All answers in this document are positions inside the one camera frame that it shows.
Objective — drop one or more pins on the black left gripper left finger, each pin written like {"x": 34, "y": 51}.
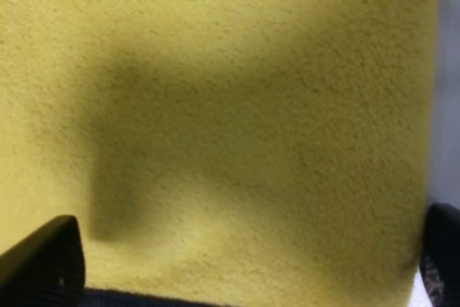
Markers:
{"x": 46, "y": 268}

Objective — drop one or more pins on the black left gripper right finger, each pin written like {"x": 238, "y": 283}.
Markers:
{"x": 439, "y": 260}

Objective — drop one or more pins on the yellow towel with black trim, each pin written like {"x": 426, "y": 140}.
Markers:
{"x": 234, "y": 152}

